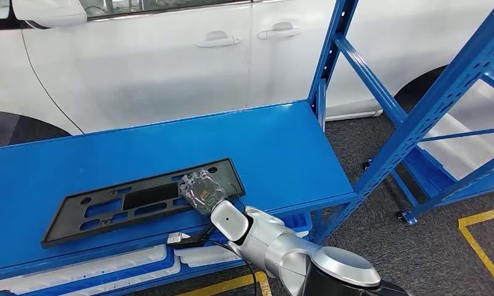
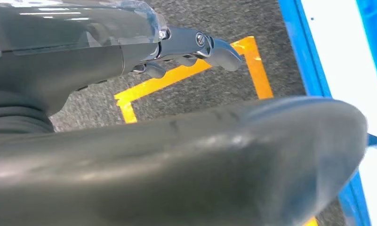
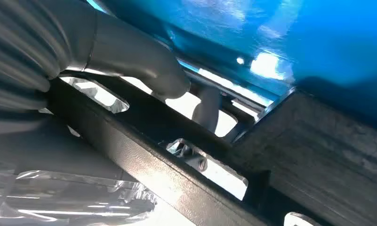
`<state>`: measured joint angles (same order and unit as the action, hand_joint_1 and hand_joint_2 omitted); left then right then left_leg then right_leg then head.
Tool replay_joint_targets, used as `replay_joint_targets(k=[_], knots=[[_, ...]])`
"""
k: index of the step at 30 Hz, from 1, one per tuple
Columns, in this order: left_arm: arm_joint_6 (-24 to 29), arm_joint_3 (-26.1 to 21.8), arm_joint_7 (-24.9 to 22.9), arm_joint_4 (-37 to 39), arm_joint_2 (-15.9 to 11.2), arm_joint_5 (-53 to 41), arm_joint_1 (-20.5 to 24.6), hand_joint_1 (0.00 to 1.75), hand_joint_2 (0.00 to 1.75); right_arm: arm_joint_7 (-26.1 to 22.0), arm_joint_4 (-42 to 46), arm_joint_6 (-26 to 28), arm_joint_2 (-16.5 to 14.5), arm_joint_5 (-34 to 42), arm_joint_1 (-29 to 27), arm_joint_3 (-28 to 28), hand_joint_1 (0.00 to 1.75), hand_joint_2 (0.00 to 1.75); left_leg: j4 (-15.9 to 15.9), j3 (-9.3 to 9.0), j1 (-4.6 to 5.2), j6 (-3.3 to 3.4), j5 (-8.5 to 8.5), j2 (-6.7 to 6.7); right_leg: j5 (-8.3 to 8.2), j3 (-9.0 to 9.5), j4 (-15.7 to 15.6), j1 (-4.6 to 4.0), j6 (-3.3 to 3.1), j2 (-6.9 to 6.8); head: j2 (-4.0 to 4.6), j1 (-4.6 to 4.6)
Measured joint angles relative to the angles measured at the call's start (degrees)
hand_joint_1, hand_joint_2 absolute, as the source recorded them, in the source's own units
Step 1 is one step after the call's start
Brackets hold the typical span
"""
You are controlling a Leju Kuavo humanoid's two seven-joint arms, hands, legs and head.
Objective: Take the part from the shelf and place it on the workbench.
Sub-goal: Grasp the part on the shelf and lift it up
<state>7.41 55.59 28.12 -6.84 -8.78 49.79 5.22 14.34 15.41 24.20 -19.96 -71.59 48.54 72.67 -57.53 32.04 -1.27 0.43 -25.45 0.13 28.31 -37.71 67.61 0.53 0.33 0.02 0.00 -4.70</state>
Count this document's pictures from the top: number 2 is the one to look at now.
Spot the blue steel shelf rack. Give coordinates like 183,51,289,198
278,0,377,226

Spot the yellow floor tape square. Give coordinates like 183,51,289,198
114,36,318,226

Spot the white plastic bin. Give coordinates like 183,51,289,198
300,0,377,226

